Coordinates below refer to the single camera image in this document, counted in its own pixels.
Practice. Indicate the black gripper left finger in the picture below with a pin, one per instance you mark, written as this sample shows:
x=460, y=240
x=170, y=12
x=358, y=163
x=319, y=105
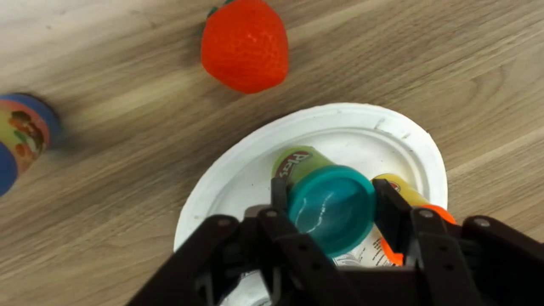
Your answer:
x=278, y=194

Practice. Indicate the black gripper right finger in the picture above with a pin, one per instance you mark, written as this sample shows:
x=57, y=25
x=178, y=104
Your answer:
x=392, y=216

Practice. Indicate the orange lid play-doh tub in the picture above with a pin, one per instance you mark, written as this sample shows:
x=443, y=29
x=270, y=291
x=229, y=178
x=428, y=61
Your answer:
x=418, y=202

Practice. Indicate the tall white supplement bottle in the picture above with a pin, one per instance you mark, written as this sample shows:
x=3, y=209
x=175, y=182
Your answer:
x=367, y=253

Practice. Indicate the teal lid play-doh tub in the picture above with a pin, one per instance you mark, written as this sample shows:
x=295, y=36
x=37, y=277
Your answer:
x=331, y=202

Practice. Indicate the red strawberry toy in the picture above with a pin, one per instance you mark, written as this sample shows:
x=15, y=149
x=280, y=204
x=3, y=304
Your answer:
x=244, y=46

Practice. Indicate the blue toy bottle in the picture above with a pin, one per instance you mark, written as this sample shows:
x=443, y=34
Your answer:
x=27, y=127

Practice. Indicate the white paper plate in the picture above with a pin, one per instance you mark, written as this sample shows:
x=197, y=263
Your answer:
x=368, y=138

